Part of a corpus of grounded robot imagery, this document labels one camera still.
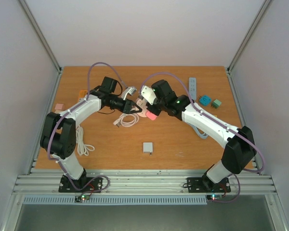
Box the round pink socket base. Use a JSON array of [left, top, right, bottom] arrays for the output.
[[136, 97, 147, 118]]

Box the coral pink plug adapter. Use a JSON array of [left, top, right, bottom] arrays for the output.
[[145, 111, 157, 121]]

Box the white grey plug adapter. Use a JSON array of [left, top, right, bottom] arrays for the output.
[[143, 142, 153, 155]]

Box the light blue power strip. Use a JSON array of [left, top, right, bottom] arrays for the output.
[[188, 77, 197, 101]]

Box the teal plug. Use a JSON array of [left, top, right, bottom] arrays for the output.
[[198, 95, 211, 106]]

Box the mint green usb charger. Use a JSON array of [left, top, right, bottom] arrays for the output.
[[211, 99, 222, 109]]

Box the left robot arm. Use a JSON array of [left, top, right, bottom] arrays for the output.
[[40, 77, 142, 192]]

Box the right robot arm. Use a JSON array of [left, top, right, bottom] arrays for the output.
[[140, 79, 256, 192]]

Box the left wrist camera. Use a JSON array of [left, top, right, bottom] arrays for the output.
[[121, 86, 137, 100]]

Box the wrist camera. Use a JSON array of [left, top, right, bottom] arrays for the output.
[[139, 85, 158, 105], [121, 86, 137, 100]]

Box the pink white coiled cable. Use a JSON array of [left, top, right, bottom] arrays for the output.
[[113, 113, 139, 128]]

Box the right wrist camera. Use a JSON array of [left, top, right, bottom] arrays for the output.
[[139, 85, 158, 105]]

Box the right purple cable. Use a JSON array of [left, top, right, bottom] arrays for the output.
[[139, 71, 267, 202]]

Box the light blue cable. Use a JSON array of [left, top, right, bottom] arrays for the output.
[[191, 125, 209, 140]]

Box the white power strip cable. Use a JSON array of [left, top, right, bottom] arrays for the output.
[[73, 124, 95, 156]]

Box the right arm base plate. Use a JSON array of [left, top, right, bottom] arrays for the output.
[[186, 177, 231, 193]]

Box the grey slotted cable duct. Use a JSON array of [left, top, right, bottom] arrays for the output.
[[23, 195, 207, 205]]

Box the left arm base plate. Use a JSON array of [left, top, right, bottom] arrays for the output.
[[58, 175, 103, 193]]

